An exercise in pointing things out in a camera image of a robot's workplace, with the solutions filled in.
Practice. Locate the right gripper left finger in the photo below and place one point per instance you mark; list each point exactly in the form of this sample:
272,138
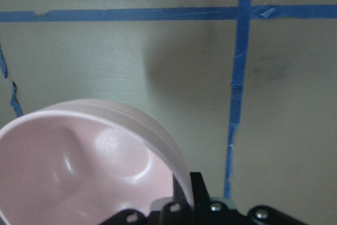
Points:
151,201

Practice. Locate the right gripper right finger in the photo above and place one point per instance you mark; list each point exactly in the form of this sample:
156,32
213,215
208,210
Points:
209,210

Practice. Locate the small pink bowl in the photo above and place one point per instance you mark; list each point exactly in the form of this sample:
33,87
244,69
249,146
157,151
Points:
58,162

